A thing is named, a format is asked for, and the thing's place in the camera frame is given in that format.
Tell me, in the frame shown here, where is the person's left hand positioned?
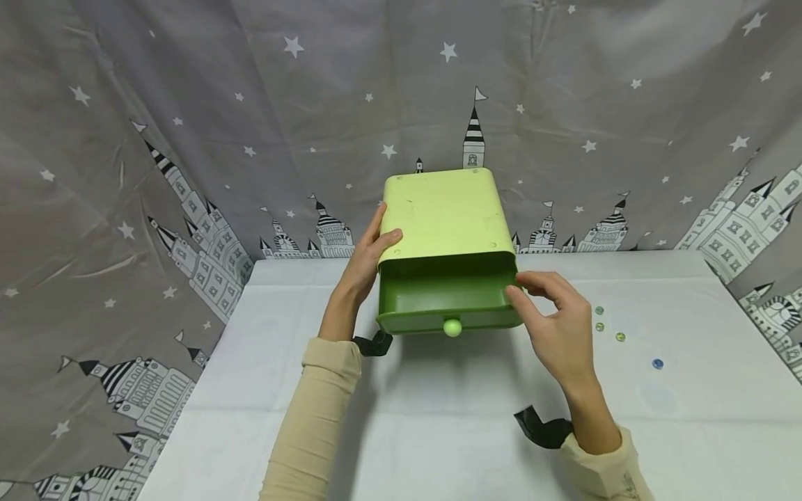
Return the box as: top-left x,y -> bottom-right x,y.
318,202 -> 404,342

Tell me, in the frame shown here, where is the person's right hand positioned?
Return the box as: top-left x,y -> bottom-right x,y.
505,271 -> 596,399

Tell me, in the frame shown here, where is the dark green drawer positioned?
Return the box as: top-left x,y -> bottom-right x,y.
375,253 -> 526,339

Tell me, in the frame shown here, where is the light green drawer box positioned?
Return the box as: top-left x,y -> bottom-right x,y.
376,168 -> 519,287

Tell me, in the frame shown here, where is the person's left forearm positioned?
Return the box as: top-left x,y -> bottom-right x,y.
258,337 -> 363,501

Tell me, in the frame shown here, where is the person's right forearm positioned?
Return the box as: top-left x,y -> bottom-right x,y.
558,376 -> 656,501

